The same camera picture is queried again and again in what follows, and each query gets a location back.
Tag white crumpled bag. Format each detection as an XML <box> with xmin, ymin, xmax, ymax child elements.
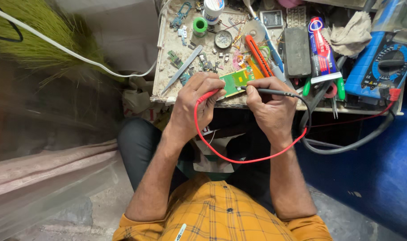
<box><xmin>122</xmin><ymin>78</ymin><xmax>165</xmax><ymax>123</ymax></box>

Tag flat metal spudger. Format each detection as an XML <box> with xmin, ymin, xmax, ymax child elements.
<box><xmin>161</xmin><ymin>45</ymin><xmax>203</xmax><ymax>96</ymax></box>

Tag blue digital multimeter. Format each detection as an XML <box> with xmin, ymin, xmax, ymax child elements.
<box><xmin>344</xmin><ymin>31</ymin><xmax>407</xmax><ymax>100</ymax></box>

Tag silver pen tool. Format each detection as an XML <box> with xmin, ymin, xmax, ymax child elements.
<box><xmin>268</xmin><ymin>58</ymin><xmax>288</xmax><ymax>83</ymax></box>

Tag person's left hand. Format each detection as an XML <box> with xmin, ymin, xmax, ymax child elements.
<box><xmin>168</xmin><ymin>72</ymin><xmax>226</xmax><ymax>138</ymax></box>

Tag white pen in pocket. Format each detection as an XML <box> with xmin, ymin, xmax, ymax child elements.
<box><xmin>174</xmin><ymin>223</ymin><xmax>187</xmax><ymax>241</ymax></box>

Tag pink plastic sheet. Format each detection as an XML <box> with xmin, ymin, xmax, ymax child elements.
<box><xmin>0</xmin><ymin>139</ymin><xmax>124</xmax><ymax>240</ymax></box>

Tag metal tweezers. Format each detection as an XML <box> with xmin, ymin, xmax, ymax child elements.
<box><xmin>330</xmin><ymin>95</ymin><xmax>339</xmax><ymax>120</ymax></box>

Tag dark grey rectangular block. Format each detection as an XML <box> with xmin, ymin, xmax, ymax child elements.
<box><xmin>283</xmin><ymin>26</ymin><xmax>312</xmax><ymax>78</ymax></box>

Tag clear tape roll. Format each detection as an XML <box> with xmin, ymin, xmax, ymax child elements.
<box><xmin>242</xmin><ymin>20</ymin><xmax>267</xmax><ymax>44</ymax></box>

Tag red multimeter test lead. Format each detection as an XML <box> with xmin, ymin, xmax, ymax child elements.
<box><xmin>194</xmin><ymin>88</ymin><xmax>401</xmax><ymax>164</ymax></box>

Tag green phone circuit board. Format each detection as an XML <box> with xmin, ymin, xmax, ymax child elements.
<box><xmin>219</xmin><ymin>66</ymin><xmax>256</xmax><ymax>100</ymax></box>

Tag orange utility knife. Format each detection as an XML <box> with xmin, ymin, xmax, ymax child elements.
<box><xmin>245</xmin><ymin>34</ymin><xmax>274</xmax><ymax>78</ymax></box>

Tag blue phone frame part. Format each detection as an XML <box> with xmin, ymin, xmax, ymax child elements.
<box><xmin>169</xmin><ymin>1</ymin><xmax>193</xmax><ymax>31</ymax></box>

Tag green solder wire spool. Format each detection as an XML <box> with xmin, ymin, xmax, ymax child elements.
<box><xmin>192</xmin><ymin>17</ymin><xmax>209</xmax><ymax>37</ymax></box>

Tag dark trousers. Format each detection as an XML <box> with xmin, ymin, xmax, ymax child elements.
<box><xmin>117</xmin><ymin>109</ymin><xmax>274</xmax><ymax>215</ymax></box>

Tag white bottle blue label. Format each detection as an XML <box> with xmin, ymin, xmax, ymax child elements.
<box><xmin>202</xmin><ymin>0</ymin><xmax>225</xmax><ymax>26</ymax></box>

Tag thick grey cable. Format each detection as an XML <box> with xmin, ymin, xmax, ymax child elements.
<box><xmin>299</xmin><ymin>55</ymin><xmax>396</xmax><ymax>155</ymax></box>

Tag black phone battery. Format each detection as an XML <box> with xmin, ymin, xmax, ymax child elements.
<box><xmin>259</xmin><ymin>10</ymin><xmax>284</xmax><ymax>29</ymax></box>

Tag small green circuit board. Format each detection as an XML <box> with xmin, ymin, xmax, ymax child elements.
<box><xmin>167</xmin><ymin>50</ymin><xmax>184</xmax><ymax>69</ymax></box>

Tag green grass broom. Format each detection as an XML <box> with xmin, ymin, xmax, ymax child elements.
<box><xmin>0</xmin><ymin>0</ymin><xmax>125</xmax><ymax>86</ymax></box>

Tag grey keypad membrane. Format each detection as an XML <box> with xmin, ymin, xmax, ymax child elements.
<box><xmin>286</xmin><ymin>6</ymin><xmax>307</xmax><ymax>28</ymax></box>

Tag round metal tin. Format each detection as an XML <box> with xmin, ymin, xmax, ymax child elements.
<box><xmin>214</xmin><ymin>30</ymin><xmax>233</xmax><ymax>50</ymax></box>

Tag clear plastic bag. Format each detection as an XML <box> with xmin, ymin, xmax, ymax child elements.
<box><xmin>371</xmin><ymin>0</ymin><xmax>407</xmax><ymax>45</ymax></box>

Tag orange flex ribbon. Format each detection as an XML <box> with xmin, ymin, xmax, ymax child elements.
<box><xmin>245</xmin><ymin>55</ymin><xmax>265</xmax><ymax>80</ymax></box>

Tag white cable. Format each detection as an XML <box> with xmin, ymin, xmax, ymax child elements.
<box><xmin>0</xmin><ymin>5</ymin><xmax>158</xmax><ymax>78</ymax></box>

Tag blue white toothbrush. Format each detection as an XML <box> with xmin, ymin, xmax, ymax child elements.
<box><xmin>243</xmin><ymin>0</ymin><xmax>285</xmax><ymax>73</ymax></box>

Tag green handled cutter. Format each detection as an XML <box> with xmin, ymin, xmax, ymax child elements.
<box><xmin>303</xmin><ymin>76</ymin><xmax>346</xmax><ymax>101</ymax></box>

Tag black multimeter test lead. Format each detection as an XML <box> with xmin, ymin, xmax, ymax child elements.
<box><xmin>240</xmin><ymin>86</ymin><xmax>312</xmax><ymax>136</ymax></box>

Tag person's right hand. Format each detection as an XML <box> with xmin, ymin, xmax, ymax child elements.
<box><xmin>245</xmin><ymin>76</ymin><xmax>300</xmax><ymax>143</ymax></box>

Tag thin black cable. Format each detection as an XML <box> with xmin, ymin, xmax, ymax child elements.
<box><xmin>0</xmin><ymin>0</ymin><xmax>24</xmax><ymax>43</ymax></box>

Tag pile of small phone parts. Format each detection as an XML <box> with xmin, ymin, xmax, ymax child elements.
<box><xmin>179</xmin><ymin>48</ymin><xmax>231</xmax><ymax>86</ymax></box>

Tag pink tape roll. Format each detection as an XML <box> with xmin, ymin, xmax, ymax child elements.
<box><xmin>324</xmin><ymin>82</ymin><xmax>339</xmax><ymax>99</ymax></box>

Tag beige dirty cloth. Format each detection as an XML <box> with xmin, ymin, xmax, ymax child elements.
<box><xmin>322</xmin><ymin>11</ymin><xmax>373</xmax><ymax>58</ymax></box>

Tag orange plaid shirt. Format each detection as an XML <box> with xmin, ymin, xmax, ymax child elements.
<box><xmin>112</xmin><ymin>174</ymin><xmax>333</xmax><ymax>241</ymax></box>

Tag red blue glue tube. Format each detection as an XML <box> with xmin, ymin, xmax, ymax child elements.
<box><xmin>307</xmin><ymin>16</ymin><xmax>343</xmax><ymax>84</ymax></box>

